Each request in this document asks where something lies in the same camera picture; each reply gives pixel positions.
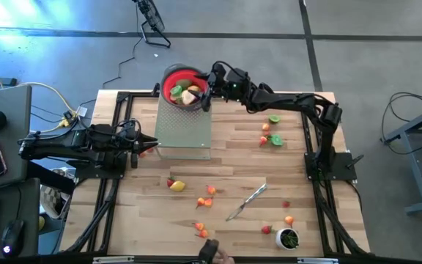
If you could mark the red-yellow toy peach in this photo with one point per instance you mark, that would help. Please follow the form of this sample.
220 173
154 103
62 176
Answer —
263 141

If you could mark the black handheld device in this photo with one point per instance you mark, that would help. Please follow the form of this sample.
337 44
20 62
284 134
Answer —
208 251

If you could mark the silver toy knife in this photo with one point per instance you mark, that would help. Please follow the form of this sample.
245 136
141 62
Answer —
246 201

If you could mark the black computer mouse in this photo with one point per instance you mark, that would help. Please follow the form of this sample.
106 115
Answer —
12 236

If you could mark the person's hand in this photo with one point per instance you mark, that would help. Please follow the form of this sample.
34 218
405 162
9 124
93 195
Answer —
225 259

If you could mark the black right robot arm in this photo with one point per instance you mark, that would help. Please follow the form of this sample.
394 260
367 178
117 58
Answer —
295 100

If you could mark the small orange toy pear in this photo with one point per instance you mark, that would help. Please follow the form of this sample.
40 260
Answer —
203 233
209 202
199 226

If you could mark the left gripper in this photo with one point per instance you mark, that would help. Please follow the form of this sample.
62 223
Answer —
108 141

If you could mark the pale green perforated metal shelf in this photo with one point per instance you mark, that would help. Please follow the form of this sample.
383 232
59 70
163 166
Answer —
181 132

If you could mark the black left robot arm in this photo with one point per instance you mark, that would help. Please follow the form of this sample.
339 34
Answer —
50 148

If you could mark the black floor fan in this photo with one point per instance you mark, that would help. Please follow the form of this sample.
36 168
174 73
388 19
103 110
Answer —
154 16

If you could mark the whole brown toy kiwi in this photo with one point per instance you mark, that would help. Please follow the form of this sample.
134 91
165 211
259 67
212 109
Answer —
184 83

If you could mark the tiny red toy strawberry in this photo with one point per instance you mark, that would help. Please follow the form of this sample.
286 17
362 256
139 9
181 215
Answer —
286 204

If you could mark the white pot with succulent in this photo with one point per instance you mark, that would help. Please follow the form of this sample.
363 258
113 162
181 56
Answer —
287 238

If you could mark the checkered bag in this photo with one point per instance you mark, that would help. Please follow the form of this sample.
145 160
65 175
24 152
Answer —
51 201

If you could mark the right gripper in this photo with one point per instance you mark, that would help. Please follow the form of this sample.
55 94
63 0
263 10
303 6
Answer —
233 88

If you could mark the green toy kiwi slice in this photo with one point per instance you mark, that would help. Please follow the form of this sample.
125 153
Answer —
277 140

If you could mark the small pale toy peach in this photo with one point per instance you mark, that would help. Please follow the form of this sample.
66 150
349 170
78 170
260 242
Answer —
265 127

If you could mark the dark desk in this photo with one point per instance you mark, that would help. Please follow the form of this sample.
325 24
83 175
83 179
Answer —
28 205

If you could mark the red collapsible bowl grey rim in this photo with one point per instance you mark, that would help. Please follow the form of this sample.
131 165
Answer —
169 77

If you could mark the red-orange toy apple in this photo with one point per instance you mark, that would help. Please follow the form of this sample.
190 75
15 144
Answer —
200 202

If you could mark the yellow toy mango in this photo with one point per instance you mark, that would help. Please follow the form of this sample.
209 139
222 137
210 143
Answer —
178 186

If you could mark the grey-blue side table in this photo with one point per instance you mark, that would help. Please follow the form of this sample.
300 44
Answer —
416 161

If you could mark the grey desk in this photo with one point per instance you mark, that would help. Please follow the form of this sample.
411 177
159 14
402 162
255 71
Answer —
13 110

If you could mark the black aluminium table frame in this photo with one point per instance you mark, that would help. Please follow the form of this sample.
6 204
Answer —
269 95

